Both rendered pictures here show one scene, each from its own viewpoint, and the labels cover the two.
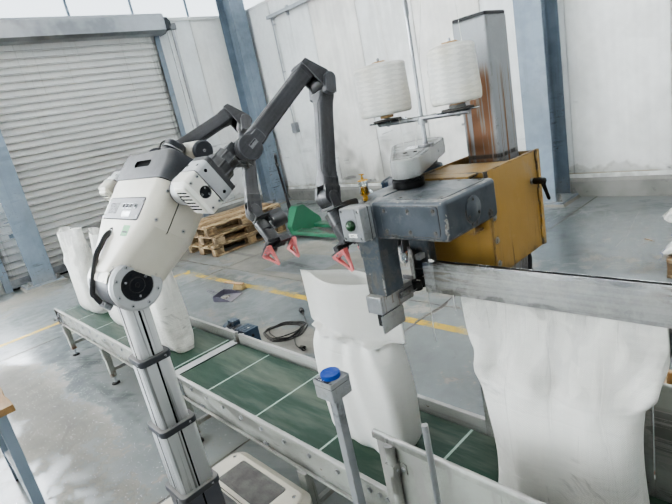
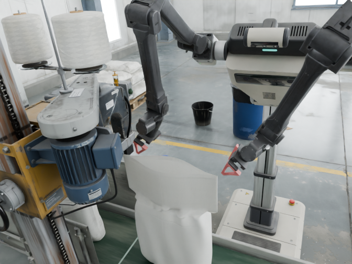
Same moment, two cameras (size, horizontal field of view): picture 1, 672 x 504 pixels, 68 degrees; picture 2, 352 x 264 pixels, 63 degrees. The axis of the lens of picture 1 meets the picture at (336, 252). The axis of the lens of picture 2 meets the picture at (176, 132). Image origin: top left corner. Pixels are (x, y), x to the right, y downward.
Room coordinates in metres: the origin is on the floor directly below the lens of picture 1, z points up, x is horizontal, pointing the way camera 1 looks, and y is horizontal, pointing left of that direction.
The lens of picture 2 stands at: (2.64, -0.35, 1.75)
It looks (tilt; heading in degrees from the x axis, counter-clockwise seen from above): 28 degrees down; 158
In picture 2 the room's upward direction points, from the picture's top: 5 degrees counter-clockwise
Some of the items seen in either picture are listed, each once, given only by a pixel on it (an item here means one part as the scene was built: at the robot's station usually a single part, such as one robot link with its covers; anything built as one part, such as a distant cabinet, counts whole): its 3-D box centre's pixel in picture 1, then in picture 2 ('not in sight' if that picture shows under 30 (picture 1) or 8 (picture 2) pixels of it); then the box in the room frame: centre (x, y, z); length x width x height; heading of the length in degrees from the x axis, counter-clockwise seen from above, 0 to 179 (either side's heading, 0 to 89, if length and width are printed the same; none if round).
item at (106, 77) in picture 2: not in sight; (108, 79); (-1.45, 0.30, 0.56); 0.66 x 0.42 x 0.15; 131
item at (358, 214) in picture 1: (357, 223); (123, 90); (1.28, -0.07, 1.28); 0.08 x 0.05 x 0.09; 41
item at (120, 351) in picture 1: (133, 327); not in sight; (3.47, 1.58, 0.35); 2.26 x 0.48 x 0.14; 41
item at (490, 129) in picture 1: (507, 285); (44, 227); (1.60, -0.56, 0.88); 0.12 x 0.11 x 1.74; 131
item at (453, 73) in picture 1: (453, 73); (26, 37); (1.44, -0.42, 1.61); 0.15 x 0.14 x 0.17; 41
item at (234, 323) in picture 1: (237, 332); not in sight; (2.96, 0.72, 0.35); 0.30 x 0.15 x 0.15; 41
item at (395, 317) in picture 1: (387, 317); (128, 147); (1.32, -0.11, 0.98); 0.09 x 0.05 x 0.05; 131
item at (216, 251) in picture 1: (237, 236); not in sight; (7.19, 1.38, 0.07); 1.20 x 0.82 x 0.14; 129
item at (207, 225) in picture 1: (232, 218); not in sight; (7.17, 1.38, 0.36); 1.20 x 0.82 x 0.14; 127
